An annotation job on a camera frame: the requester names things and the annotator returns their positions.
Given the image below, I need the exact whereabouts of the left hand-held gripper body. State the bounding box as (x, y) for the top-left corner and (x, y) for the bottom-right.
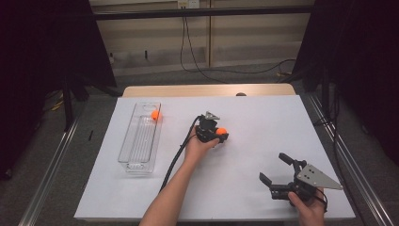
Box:
(195, 110), (221, 144)

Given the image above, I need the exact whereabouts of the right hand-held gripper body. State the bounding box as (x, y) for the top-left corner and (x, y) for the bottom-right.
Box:
(269, 163), (344, 202)

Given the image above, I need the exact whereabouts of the clear plastic bin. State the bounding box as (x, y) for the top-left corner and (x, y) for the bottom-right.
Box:
(117, 101), (164, 174)

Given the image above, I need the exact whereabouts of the person's left hand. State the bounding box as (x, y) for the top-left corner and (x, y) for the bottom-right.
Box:
(183, 125), (220, 169)

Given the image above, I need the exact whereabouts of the person's right hand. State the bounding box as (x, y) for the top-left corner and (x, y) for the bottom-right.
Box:
(287, 187), (327, 226)

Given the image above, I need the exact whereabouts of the white table board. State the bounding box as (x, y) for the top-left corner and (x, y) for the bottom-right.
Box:
(73, 94), (357, 222)

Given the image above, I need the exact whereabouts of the wooden table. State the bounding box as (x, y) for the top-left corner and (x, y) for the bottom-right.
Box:
(121, 83), (297, 98)

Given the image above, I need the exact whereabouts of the black metal stand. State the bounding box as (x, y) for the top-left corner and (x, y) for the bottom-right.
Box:
(60, 74), (92, 133)
(319, 69), (333, 123)

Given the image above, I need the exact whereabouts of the black horizontal bar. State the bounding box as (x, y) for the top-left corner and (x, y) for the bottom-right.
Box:
(92, 5), (314, 22)

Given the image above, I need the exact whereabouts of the black curtain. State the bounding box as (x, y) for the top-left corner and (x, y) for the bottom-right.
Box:
(291, 0), (399, 168)
(0, 0), (118, 182)

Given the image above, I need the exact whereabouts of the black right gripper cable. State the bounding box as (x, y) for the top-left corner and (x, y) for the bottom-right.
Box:
(314, 187), (329, 213)

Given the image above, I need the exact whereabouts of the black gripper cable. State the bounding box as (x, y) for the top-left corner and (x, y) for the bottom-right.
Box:
(159, 114), (205, 193)
(314, 187), (329, 213)

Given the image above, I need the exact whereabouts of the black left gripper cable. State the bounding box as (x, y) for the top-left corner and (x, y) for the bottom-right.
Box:
(159, 114), (205, 193)

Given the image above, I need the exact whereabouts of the aluminium floor rail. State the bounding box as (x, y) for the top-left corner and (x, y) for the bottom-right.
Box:
(17, 100), (88, 226)
(305, 93), (394, 226)

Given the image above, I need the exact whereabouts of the black hanging cable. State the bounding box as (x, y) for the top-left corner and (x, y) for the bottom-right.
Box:
(184, 16), (230, 85)
(180, 16), (297, 75)

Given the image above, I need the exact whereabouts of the white wall socket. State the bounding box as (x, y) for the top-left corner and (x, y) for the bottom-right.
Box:
(177, 0), (200, 9)

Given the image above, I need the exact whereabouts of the yellow floor cable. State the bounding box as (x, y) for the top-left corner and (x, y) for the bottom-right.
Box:
(50, 99), (65, 112)

